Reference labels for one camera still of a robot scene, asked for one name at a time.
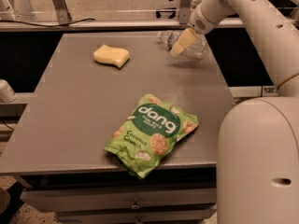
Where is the black cable on rail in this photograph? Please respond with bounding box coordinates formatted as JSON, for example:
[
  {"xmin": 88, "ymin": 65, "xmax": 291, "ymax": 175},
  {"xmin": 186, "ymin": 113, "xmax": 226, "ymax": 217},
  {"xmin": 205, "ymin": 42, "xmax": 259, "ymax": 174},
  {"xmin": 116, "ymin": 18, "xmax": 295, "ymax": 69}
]
[{"xmin": 0, "ymin": 18, "xmax": 96, "ymax": 28}]

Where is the white cylinder at left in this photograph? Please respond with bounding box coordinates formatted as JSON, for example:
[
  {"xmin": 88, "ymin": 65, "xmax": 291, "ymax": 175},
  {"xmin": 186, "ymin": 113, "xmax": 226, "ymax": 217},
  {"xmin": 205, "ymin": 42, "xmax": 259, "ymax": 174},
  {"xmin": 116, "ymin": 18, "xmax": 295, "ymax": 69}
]
[{"xmin": 0, "ymin": 79, "xmax": 17, "ymax": 103}]

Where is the yellow sponge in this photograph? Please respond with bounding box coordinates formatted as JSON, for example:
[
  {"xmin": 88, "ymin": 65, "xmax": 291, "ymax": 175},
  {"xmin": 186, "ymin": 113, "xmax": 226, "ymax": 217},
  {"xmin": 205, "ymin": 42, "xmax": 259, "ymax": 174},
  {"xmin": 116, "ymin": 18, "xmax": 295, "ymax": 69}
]
[{"xmin": 93, "ymin": 44, "xmax": 130, "ymax": 68}]

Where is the clear plastic water bottle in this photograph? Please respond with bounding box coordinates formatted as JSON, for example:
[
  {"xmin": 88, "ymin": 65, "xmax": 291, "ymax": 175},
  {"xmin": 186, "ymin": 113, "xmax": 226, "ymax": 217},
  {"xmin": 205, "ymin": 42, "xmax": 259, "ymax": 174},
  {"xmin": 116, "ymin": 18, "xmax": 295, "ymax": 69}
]
[{"xmin": 157, "ymin": 30, "xmax": 207, "ymax": 59}]

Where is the green Dang chips bag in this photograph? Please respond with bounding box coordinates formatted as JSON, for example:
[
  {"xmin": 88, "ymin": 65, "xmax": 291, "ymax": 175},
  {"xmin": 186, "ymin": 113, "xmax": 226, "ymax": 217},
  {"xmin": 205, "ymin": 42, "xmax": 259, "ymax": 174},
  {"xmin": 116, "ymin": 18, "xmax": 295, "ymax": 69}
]
[{"xmin": 105, "ymin": 94, "xmax": 199, "ymax": 179}]

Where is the metal frame post left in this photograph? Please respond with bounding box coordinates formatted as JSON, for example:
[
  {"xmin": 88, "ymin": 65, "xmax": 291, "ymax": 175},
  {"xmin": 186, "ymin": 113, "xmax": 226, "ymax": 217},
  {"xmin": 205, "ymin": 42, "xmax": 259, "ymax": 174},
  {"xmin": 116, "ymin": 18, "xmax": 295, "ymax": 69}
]
[{"xmin": 52, "ymin": 0, "xmax": 72, "ymax": 25}]

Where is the grey drawer cabinet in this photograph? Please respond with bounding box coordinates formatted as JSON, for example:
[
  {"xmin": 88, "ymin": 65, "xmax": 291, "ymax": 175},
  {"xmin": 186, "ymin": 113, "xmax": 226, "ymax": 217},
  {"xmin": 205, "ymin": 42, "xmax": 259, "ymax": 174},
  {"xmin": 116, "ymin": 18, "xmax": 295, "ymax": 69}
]
[{"xmin": 0, "ymin": 32, "xmax": 234, "ymax": 224}]

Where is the horizontal metal rail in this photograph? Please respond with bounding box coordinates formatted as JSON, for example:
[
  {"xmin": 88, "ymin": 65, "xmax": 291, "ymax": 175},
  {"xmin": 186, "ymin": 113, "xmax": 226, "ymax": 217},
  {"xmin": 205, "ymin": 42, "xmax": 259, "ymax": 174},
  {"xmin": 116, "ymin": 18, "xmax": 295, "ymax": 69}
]
[{"xmin": 0, "ymin": 16, "xmax": 244, "ymax": 33}]

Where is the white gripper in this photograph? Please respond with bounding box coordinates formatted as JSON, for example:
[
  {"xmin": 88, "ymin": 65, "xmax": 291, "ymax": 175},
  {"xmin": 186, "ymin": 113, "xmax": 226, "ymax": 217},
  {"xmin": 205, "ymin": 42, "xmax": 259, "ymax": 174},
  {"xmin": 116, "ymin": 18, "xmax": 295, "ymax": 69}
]
[{"xmin": 170, "ymin": 4, "xmax": 218, "ymax": 57}]

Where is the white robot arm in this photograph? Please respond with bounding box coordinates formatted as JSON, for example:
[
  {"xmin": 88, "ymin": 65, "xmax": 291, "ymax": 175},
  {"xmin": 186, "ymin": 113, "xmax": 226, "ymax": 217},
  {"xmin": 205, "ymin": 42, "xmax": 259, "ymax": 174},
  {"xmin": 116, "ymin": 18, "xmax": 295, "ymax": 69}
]
[{"xmin": 189, "ymin": 0, "xmax": 299, "ymax": 224}]

